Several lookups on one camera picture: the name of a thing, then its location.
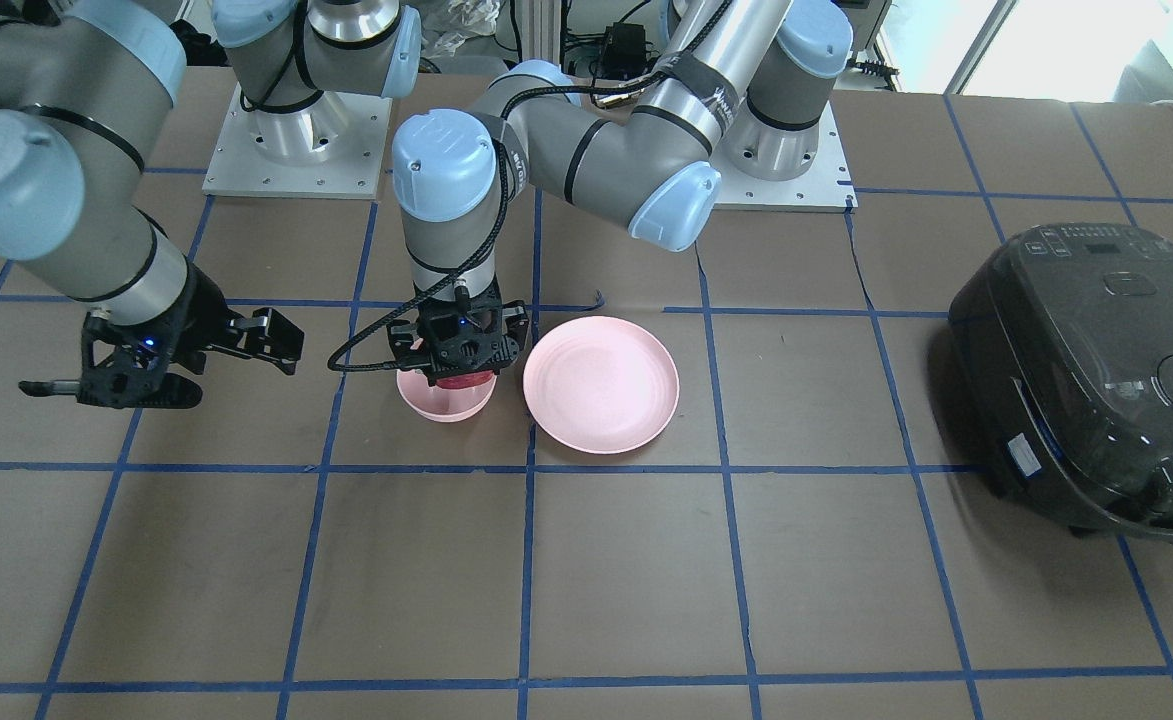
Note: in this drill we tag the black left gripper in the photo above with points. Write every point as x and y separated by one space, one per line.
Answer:
516 321

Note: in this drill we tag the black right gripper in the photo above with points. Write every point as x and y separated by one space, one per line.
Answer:
200 316

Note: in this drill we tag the red apple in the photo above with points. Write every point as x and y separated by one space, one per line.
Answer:
465 381

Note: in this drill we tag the pink bowl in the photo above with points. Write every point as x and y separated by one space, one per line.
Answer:
438 404

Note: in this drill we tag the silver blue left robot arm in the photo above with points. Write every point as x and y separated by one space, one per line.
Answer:
741 88

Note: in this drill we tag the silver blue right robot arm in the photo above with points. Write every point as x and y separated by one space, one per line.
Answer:
83 99

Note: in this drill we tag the pink plate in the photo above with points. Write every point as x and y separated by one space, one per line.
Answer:
601 385

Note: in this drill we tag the black power adapter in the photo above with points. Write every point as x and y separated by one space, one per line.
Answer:
623 52

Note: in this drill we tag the dark grey rice cooker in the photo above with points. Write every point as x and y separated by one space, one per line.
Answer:
1065 339

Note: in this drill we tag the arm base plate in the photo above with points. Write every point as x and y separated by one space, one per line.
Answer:
763 168
331 150

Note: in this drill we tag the aluminium frame post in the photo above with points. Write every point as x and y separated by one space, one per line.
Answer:
540 25

